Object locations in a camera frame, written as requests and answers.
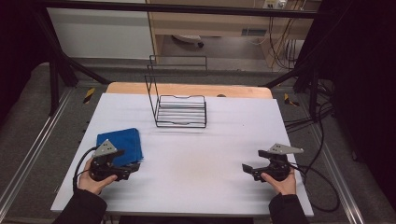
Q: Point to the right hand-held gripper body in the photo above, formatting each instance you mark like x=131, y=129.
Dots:
x=278, y=166

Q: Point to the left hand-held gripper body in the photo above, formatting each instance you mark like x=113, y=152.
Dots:
x=101, y=169

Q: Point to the blue cloth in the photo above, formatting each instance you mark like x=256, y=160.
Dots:
x=127, y=143

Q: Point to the person's left hand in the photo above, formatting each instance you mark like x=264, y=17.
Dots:
x=91, y=185

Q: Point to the person's right hand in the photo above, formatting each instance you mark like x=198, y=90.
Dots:
x=285, y=186

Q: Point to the white table cover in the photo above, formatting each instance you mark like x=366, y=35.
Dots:
x=193, y=171

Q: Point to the yellow black floor tape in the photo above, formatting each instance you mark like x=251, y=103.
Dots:
x=89, y=95
x=290, y=100

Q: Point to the wooden table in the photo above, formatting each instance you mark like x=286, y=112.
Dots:
x=186, y=89

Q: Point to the white cabinet panel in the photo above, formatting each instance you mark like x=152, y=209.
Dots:
x=99, y=34

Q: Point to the black curtain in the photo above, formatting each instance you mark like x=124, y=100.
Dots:
x=364, y=77
x=18, y=46

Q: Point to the office chair base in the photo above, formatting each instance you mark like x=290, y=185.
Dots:
x=188, y=39

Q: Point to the light wooden desk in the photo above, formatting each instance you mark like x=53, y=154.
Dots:
x=218, y=25

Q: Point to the white power strip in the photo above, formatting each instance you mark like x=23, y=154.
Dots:
x=274, y=3

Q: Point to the aluminium floor rail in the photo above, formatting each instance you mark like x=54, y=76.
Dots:
x=31, y=158
x=337, y=180

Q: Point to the black metal frame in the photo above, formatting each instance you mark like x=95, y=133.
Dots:
x=186, y=8

